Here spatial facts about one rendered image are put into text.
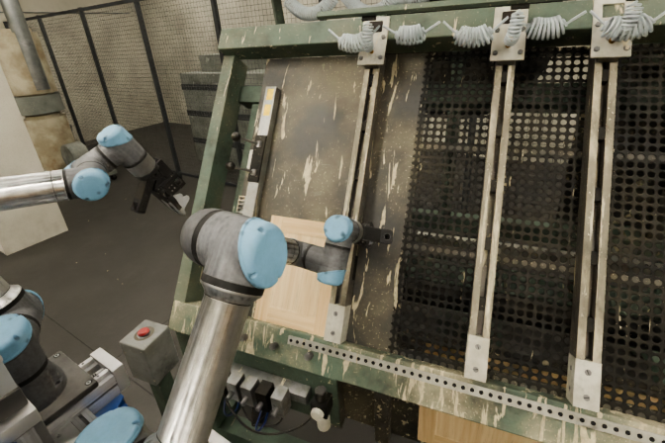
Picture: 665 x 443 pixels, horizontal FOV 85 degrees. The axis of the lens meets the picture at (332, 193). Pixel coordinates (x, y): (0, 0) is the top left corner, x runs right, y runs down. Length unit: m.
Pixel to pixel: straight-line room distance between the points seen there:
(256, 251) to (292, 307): 0.82
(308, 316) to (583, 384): 0.85
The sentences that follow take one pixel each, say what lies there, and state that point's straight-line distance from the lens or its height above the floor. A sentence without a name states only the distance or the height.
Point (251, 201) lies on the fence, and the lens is 1.51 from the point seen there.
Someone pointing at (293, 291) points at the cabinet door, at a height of 1.00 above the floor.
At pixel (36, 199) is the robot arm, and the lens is 1.06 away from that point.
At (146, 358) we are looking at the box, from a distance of 1.52.
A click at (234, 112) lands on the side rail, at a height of 1.58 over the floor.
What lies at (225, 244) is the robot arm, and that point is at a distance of 0.65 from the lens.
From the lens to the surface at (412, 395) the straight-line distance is 1.32.
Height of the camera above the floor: 1.88
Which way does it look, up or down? 24 degrees down
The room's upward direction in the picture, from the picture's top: 4 degrees counter-clockwise
